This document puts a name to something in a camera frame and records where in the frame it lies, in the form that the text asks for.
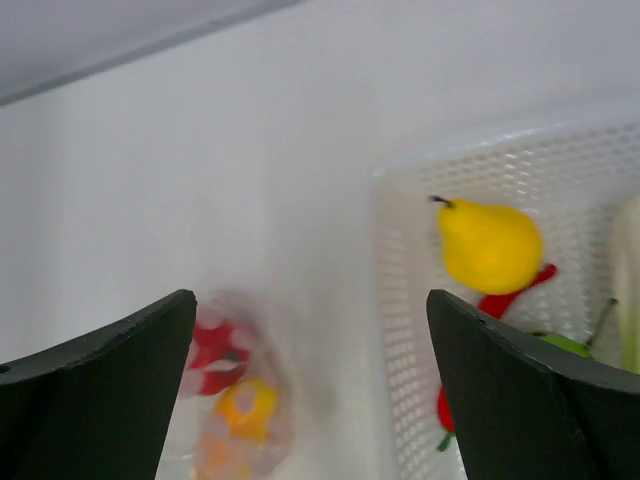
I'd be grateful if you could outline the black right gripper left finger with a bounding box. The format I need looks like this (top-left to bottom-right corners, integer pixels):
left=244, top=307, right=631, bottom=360
left=1, top=290, right=197, bottom=479

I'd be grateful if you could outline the orange toy pepper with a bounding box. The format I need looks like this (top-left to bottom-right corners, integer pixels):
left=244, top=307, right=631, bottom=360
left=195, top=434, right=252, bottom=480

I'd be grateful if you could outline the white plastic basket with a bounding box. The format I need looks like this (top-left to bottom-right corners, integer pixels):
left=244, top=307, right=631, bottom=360
left=372, top=117, right=639, bottom=479

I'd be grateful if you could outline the yellow toy pear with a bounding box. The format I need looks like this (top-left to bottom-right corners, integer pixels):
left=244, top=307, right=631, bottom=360
left=429, top=195, right=544, bottom=295

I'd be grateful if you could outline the green toy pepper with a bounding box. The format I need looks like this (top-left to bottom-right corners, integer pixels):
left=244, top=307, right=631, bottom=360
left=532, top=298, right=618, bottom=360

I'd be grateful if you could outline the yellow toy pepper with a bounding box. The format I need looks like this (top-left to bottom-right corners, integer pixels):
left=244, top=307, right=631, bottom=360
left=213, top=377, right=280, bottom=441

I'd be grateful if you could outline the pale green toy celery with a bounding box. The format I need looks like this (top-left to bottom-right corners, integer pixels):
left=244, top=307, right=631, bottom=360
left=611, top=195, right=639, bottom=374

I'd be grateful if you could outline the red toy chili pepper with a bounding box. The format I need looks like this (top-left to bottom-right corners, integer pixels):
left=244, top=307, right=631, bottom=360
left=436, top=263, right=558, bottom=452

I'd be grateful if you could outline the clear polka dot zip bag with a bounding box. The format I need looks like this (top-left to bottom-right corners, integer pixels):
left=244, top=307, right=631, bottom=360
left=156, top=291, right=294, bottom=479

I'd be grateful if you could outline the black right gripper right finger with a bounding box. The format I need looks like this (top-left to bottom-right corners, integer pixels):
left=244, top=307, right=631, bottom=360
left=426, top=289, right=639, bottom=479

